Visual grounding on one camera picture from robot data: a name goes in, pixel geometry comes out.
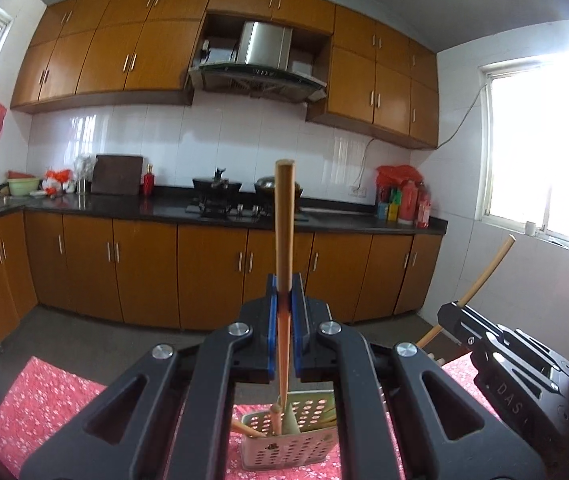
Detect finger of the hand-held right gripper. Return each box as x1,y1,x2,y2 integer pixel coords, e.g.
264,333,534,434
437,302,569,386
469,332,569,441

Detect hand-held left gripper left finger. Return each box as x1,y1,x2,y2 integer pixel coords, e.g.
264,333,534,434
20,274,279,480

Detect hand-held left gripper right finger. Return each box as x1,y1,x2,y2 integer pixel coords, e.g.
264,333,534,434
291,271,548,480

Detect perforated white utensil holder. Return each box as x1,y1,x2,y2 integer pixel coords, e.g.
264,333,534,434
237,392,338,471

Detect red bottle with label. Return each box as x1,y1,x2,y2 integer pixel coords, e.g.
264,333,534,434
416,195,433,228

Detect gas stove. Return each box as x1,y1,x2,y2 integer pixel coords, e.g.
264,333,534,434
187,200,310,223

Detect green and yellow box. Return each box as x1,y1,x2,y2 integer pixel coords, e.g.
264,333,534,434
379,187,401,221

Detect wok with lid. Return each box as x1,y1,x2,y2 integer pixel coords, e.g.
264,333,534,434
254,175,304,198

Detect lower wooden kitchen cabinets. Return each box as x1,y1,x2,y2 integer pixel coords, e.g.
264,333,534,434
0,210,443,346

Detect large window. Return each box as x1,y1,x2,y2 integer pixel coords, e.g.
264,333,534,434
475,52,569,253

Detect black kitchen countertop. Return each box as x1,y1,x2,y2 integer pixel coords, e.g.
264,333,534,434
0,185,449,236

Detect dark cutting board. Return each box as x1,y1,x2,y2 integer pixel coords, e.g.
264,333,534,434
90,155,144,196

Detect silver container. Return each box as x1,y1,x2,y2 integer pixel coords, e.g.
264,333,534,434
73,154,96,195

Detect red floral tablecloth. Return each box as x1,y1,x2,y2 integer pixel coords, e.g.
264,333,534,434
0,350,500,480

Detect red and white plastic bag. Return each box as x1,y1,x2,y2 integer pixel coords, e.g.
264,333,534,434
42,169,76,196

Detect steel range hood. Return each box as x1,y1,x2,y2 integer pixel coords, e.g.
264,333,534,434
188,21,329,105

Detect green basin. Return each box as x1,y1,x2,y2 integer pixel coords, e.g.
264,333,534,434
7,172,38,197

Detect black wok with handle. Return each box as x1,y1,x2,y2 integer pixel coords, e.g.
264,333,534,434
193,166,242,196

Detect white cable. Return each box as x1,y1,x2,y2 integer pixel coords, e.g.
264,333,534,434
357,82,488,193

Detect upper wooden wall cabinets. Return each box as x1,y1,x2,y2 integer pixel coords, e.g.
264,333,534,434
10,0,439,150

